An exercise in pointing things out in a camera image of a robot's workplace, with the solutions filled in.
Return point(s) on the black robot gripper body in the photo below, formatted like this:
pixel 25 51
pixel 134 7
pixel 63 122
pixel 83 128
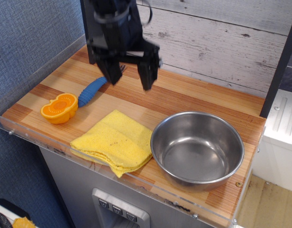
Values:
pixel 118 30

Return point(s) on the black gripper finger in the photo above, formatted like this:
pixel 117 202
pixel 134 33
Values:
pixel 109 66
pixel 148 67

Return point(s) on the yellow napkin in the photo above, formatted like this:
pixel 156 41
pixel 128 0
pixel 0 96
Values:
pixel 116 140

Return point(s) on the stainless steel pot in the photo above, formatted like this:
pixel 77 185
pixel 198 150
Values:
pixel 197 151

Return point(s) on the orange toy pepper half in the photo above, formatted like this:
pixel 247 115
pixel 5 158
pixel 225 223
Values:
pixel 61 109

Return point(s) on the grey toy fridge cabinet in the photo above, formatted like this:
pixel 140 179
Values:
pixel 75 183

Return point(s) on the silver dispenser button panel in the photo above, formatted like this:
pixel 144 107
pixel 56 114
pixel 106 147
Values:
pixel 113 212

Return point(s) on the white toy sink unit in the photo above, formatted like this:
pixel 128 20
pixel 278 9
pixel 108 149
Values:
pixel 273 160

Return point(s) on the blue handled metal fork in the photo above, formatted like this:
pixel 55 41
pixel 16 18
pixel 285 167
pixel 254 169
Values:
pixel 90 91

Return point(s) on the black left vertical post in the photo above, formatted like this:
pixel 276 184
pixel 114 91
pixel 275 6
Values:
pixel 88 19

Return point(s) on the black vertical post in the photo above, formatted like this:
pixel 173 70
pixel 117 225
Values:
pixel 88 19
pixel 278 75

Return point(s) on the clear acrylic guard rail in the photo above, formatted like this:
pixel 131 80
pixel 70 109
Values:
pixel 171 93

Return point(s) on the black right vertical post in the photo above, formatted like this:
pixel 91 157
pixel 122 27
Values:
pixel 278 75

